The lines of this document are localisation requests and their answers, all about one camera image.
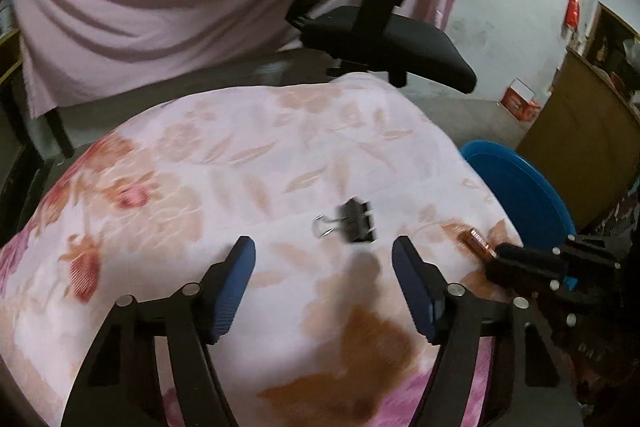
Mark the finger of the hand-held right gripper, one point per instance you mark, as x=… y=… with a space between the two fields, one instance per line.
x=525 y=264
x=592 y=252

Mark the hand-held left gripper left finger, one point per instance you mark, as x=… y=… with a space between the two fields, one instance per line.
x=232 y=287

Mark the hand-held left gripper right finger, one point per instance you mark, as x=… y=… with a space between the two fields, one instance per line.
x=415 y=287

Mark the small copper-coloured cylinder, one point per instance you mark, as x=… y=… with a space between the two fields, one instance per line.
x=477 y=244

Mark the blue plastic basin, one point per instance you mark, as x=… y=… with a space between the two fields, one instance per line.
x=525 y=187

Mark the black binder clip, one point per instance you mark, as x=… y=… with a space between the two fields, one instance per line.
x=357 y=222

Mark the wooden cabinet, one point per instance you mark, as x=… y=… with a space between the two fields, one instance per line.
x=565 y=147

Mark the floral blanket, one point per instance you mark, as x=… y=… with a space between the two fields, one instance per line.
x=225 y=167

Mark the red cardboard box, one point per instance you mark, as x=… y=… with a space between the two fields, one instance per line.
x=520 y=102

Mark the black office chair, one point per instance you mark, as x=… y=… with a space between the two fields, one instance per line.
x=400 y=37

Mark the wooden shelf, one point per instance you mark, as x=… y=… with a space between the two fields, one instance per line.
x=10 y=57

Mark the black metal frame leg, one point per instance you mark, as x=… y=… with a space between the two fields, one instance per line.
x=60 y=132

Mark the red wall decoration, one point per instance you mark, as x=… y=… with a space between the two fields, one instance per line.
x=572 y=9

